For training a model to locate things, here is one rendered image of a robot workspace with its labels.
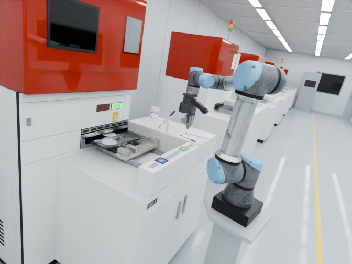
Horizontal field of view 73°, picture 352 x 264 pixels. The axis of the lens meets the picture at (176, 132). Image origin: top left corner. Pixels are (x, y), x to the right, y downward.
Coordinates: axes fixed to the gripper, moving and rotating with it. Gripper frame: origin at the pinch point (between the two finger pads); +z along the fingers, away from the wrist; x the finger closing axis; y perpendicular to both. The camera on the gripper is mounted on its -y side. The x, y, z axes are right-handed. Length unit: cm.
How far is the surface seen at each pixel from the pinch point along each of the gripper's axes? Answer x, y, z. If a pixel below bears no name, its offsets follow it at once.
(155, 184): 36.5, -4.0, 22.6
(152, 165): 33.1, 1.5, 15.1
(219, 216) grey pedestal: 29, -37, 29
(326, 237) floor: -138, -114, 111
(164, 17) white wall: -273, 207, -104
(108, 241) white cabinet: 46, 14, 61
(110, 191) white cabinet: 46, 16, 31
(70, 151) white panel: 37, 58, 26
